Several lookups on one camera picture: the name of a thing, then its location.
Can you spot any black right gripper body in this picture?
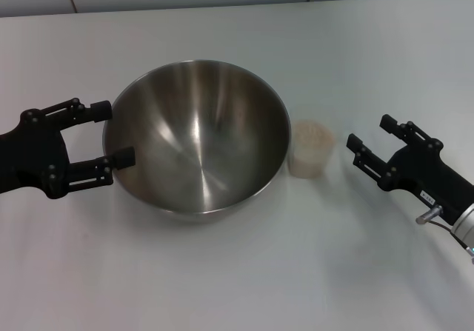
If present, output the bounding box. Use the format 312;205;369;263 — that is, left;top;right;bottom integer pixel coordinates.
377;138;474;227

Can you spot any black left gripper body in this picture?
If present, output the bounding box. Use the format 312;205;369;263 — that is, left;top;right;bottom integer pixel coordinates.
0;109;72;201

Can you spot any clear plastic cup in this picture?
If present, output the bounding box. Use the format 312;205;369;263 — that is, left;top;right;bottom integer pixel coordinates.
288;119;337;179

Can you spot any stainless steel mixing bowl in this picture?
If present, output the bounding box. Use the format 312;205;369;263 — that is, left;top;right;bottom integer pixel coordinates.
102;59;292;225

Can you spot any right gripper connector cable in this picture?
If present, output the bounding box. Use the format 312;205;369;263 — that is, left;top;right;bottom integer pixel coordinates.
415;204;474;264

